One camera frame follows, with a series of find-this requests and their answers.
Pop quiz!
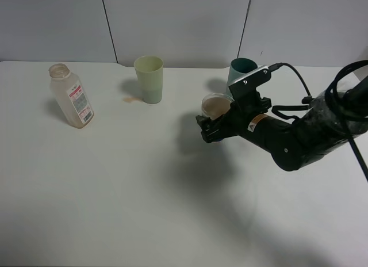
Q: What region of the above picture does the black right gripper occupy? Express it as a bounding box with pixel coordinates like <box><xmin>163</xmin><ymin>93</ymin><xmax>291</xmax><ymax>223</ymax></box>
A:
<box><xmin>195</xmin><ymin>97</ymin><xmax>272</xmax><ymax>143</ymax></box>

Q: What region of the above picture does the glass cup blue sleeve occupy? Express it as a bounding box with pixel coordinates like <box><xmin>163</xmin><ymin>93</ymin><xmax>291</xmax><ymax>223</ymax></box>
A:
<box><xmin>200</xmin><ymin>93</ymin><xmax>233</xmax><ymax>120</ymax></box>

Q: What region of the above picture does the clear plastic drink bottle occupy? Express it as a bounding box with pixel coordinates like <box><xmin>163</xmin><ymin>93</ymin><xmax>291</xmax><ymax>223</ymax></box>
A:
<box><xmin>48</xmin><ymin>63</ymin><xmax>94</xmax><ymax>129</ymax></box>

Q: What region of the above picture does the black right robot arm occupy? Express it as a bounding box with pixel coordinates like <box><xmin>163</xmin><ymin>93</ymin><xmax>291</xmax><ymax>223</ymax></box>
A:
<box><xmin>196</xmin><ymin>81</ymin><xmax>367</xmax><ymax>174</ymax></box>

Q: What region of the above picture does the teal green plastic cup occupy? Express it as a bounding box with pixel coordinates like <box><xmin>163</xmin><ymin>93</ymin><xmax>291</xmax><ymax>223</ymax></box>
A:
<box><xmin>225</xmin><ymin>58</ymin><xmax>258</xmax><ymax>97</ymax></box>

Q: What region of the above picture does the pale yellow plastic cup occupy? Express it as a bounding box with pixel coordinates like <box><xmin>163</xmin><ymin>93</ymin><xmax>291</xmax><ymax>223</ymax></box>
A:
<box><xmin>134</xmin><ymin>56</ymin><xmax>164</xmax><ymax>104</ymax></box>

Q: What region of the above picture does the black right camera cable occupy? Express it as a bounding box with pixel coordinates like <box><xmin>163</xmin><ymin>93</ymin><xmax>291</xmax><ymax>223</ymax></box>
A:
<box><xmin>269</xmin><ymin>59</ymin><xmax>368</xmax><ymax>181</ymax></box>

